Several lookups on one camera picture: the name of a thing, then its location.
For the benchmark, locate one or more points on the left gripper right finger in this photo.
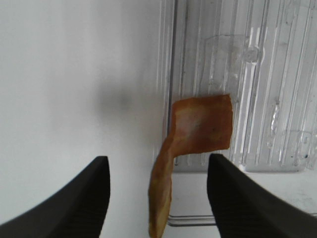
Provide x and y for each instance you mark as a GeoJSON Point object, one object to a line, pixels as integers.
{"type": "Point", "coordinates": [244, 209]}

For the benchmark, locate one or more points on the bacon strip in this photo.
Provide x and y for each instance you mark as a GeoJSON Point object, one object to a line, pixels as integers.
{"type": "Point", "coordinates": [198, 125]}

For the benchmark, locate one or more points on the left clear plastic tray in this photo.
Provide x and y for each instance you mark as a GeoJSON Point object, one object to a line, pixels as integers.
{"type": "Point", "coordinates": [263, 53]}

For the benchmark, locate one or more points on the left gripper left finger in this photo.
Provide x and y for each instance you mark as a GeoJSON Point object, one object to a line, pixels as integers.
{"type": "Point", "coordinates": [78, 210]}

